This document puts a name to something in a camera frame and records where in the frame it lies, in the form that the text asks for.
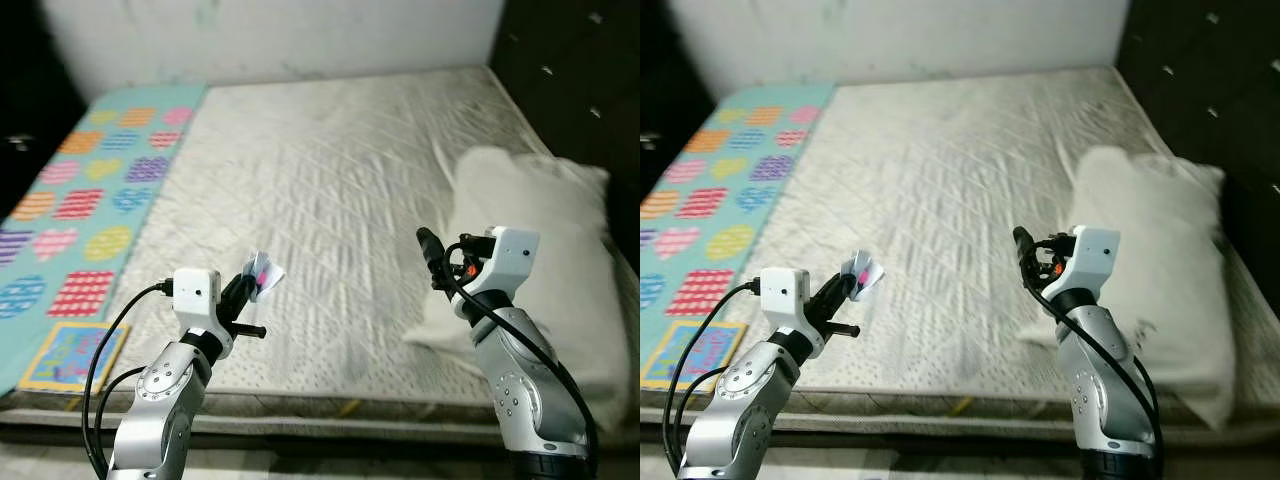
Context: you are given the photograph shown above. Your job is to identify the dark cabinet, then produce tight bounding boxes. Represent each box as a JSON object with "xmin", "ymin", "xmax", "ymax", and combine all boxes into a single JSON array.
[
  {"xmin": 0, "ymin": 0, "xmax": 89, "ymax": 219},
  {"xmin": 640, "ymin": 0, "xmax": 713, "ymax": 191}
]

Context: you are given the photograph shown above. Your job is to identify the yellow-edged blue children's book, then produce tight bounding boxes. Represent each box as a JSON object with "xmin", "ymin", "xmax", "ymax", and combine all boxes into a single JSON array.
[
  {"xmin": 18, "ymin": 320, "xmax": 131, "ymax": 393},
  {"xmin": 641, "ymin": 320, "xmax": 749, "ymax": 391}
]

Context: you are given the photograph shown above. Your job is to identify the white paper scrap pink mark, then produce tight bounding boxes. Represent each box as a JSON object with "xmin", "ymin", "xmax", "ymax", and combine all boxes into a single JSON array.
[
  {"xmin": 842, "ymin": 250, "xmax": 887, "ymax": 303},
  {"xmin": 243, "ymin": 250, "xmax": 287, "ymax": 303}
]

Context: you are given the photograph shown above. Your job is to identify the grey quilted mattress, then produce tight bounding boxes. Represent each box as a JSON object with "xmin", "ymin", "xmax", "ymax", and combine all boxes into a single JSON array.
[
  {"xmin": 0, "ymin": 66, "xmax": 641, "ymax": 446},
  {"xmin": 640, "ymin": 66, "xmax": 1280, "ymax": 446}
]

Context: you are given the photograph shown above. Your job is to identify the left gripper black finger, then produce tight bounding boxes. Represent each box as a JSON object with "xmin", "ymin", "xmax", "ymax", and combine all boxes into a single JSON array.
[
  {"xmin": 220, "ymin": 270, "xmax": 253, "ymax": 313},
  {"xmin": 816, "ymin": 270, "xmax": 849, "ymax": 313},
  {"xmin": 826, "ymin": 274, "xmax": 856, "ymax": 321},
  {"xmin": 230, "ymin": 274, "xmax": 260, "ymax": 321}
]

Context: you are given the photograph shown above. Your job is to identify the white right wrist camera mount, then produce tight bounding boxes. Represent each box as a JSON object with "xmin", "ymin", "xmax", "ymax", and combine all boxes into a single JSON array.
[
  {"xmin": 1058, "ymin": 225, "xmax": 1121, "ymax": 301},
  {"xmin": 470, "ymin": 226, "xmax": 542, "ymax": 301}
]

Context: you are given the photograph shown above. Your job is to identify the long black left arm cable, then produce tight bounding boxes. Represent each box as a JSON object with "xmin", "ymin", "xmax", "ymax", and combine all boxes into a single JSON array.
[
  {"xmin": 82, "ymin": 282, "xmax": 176, "ymax": 480},
  {"xmin": 668, "ymin": 282, "xmax": 766, "ymax": 480}
]

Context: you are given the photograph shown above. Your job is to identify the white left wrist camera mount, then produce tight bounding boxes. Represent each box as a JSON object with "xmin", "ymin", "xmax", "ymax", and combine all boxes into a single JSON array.
[
  {"xmin": 172, "ymin": 268, "xmax": 235, "ymax": 359},
  {"xmin": 762, "ymin": 268, "xmax": 826, "ymax": 359}
]

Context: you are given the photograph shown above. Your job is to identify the white pillow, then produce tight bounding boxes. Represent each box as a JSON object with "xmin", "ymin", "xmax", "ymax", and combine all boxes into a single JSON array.
[
  {"xmin": 1017, "ymin": 145, "xmax": 1241, "ymax": 431},
  {"xmin": 403, "ymin": 147, "xmax": 629, "ymax": 406}
]

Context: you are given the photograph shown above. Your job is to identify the teal blanket coloured hearts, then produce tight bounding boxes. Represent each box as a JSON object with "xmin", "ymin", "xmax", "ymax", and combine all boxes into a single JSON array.
[
  {"xmin": 640, "ymin": 84, "xmax": 837, "ymax": 393},
  {"xmin": 0, "ymin": 82, "xmax": 209, "ymax": 398}
]

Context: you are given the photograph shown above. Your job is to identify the short black left arm cable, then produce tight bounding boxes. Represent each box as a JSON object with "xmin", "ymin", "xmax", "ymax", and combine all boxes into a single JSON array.
[
  {"xmin": 92, "ymin": 366, "xmax": 149, "ymax": 479},
  {"xmin": 676, "ymin": 366, "xmax": 731, "ymax": 471}
]

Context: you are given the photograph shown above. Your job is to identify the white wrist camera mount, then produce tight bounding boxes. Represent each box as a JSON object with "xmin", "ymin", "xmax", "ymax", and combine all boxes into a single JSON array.
[
  {"xmin": 470, "ymin": 226, "xmax": 542, "ymax": 301},
  {"xmin": 172, "ymin": 268, "xmax": 235, "ymax": 359},
  {"xmin": 1058, "ymin": 225, "xmax": 1121, "ymax": 301},
  {"xmin": 762, "ymin": 268, "xmax": 826, "ymax": 359}
]

